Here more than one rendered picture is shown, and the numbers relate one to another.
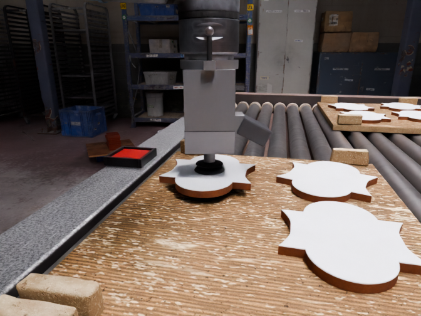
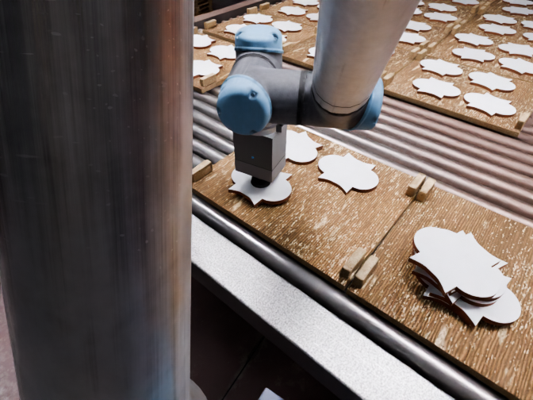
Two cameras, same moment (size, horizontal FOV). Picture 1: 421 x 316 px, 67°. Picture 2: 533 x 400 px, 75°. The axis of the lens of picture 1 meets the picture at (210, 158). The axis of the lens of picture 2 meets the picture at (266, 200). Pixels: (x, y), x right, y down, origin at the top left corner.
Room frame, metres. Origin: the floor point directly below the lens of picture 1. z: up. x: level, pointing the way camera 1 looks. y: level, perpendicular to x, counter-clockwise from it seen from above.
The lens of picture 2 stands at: (0.15, 0.49, 1.44)
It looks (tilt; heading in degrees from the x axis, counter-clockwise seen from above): 44 degrees down; 298
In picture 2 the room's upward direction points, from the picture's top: straight up
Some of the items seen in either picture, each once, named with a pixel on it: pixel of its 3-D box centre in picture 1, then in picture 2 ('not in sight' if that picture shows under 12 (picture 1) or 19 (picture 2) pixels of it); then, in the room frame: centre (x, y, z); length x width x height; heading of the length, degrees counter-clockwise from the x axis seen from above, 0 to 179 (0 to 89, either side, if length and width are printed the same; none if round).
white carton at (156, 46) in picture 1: (163, 46); not in sight; (5.14, 0.72, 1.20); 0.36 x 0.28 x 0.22; 73
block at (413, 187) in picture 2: not in sight; (416, 184); (0.13, -0.15, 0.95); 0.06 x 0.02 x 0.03; 78
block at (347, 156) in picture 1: (349, 156); not in sight; (0.51, -0.24, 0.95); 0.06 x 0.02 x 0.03; 78
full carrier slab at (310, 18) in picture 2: not in sight; (312, 9); (0.82, -1.26, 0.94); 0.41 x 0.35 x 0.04; 168
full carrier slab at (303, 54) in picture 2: not in sight; (349, 51); (0.50, -0.82, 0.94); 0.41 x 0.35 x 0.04; 167
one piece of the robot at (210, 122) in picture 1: (226, 103); (266, 139); (0.42, -0.02, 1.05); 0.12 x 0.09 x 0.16; 91
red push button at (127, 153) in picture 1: (131, 157); not in sight; (0.59, 0.15, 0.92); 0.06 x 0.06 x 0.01; 78
